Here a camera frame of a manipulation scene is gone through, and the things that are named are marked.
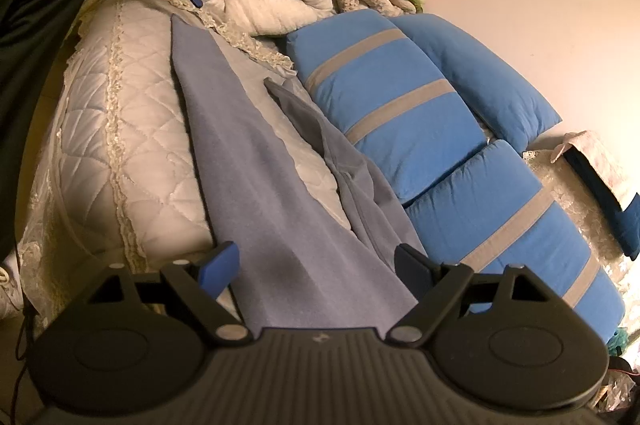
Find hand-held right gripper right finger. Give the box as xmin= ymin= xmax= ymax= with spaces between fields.
xmin=387 ymin=243 xmax=553 ymax=347

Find thin dark cable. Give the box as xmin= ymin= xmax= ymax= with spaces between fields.
xmin=7 ymin=295 xmax=37 ymax=408

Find grey-blue pants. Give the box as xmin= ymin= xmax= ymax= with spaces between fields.
xmin=170 ymin=12 xmax=432 ymax=342

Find lace cover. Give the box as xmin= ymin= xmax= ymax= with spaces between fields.
xmin=521 ymin=145 xmax=632 ymax=288

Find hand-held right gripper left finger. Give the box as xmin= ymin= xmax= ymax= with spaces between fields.
xmin=87 ymin=241 xmax=252 ymax=347

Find white quilted bedspread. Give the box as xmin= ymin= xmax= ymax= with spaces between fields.
xmin=20 ymin=0 xmax=353 ymax=323

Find white shoe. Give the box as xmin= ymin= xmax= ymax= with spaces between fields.
xmin=0 ymin=254 xmax=25 ymax=321

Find plain blue pillow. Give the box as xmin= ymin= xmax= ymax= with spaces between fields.
xmin=389 ymin=12 xmax=564 ymax=156

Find blue grey-striped cushion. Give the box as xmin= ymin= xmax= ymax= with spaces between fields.
xmin=285 ymin=8 xmax=490 ymax=207
xmin=402 ymin=139 xmax=627 ymax=342

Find person's black clothing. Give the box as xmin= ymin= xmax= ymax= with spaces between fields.
xmin=0 ymin=0 xmax=133 ymax=261

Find dark blue cushion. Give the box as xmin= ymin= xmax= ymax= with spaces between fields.
xmin=564 ymin=150 xmax=640 ymax=262

